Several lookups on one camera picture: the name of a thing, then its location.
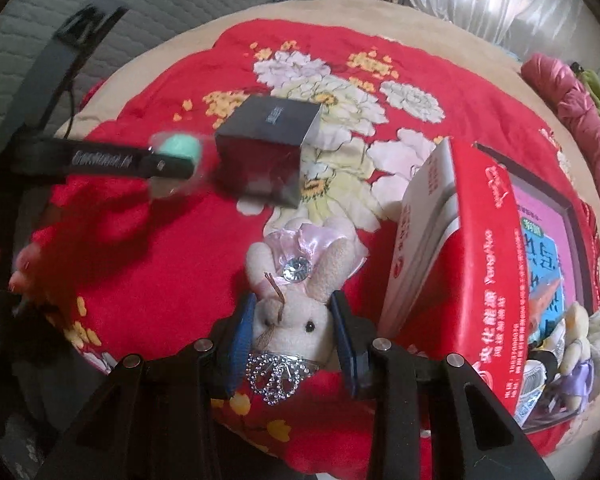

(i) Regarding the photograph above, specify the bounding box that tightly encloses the red floral blanket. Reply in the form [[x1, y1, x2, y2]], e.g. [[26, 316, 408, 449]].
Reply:
[[30, 19, 600, 458]]

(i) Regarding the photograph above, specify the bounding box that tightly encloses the pink quilt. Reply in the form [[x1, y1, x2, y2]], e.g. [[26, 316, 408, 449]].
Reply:
[[522, 52, 600, 221]]

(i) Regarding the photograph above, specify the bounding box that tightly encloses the green cloth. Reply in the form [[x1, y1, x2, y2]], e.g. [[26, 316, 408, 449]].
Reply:
[[577, 67, 600, 133]]

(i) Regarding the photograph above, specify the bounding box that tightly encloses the pink book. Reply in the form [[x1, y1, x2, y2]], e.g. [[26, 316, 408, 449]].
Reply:
[[510, 180, 581, 341]]

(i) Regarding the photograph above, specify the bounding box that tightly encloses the grey box tray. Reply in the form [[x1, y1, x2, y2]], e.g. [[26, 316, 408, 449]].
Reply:
[[472, 142, 600, 436]]

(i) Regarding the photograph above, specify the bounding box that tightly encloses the beige bed sheet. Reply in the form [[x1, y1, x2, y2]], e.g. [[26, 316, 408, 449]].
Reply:
[[55, 0, 600, 461]]

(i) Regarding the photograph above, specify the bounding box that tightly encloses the white plush bunny with crown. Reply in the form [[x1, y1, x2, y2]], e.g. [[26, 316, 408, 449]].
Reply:
[[244, 217, 368, 406]]

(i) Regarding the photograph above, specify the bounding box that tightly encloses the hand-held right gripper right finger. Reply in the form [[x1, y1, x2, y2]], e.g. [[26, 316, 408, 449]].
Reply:
[[327, 290, 556, 480]]

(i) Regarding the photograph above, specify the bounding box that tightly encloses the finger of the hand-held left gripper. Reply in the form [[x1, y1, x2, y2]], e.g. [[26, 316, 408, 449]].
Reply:
[[145, 149, 196, 180]]

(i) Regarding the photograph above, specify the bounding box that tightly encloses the person's left hand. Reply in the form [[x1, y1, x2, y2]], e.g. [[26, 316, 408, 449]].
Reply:
[[0, 242, 53, 306]]

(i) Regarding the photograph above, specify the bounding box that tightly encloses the black glossy box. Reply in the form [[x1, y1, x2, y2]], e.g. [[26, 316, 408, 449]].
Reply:
[[214, 96, 323, 209]]

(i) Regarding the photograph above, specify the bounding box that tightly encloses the red tissue pack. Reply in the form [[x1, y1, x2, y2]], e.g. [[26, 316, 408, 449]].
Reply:
[[377, 137, 533, 423]]

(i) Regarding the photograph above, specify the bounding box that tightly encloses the green sponge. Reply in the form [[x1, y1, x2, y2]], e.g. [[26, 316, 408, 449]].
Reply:
[[147, 130, 203, 196]]

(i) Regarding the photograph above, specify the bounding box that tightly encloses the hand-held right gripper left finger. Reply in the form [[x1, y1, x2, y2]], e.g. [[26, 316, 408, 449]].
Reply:
[[32, 292, 258, 480]]

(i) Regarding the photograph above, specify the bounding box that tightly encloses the black cable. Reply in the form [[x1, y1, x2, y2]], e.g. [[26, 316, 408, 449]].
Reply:
[[62, 52, 81, 138]]

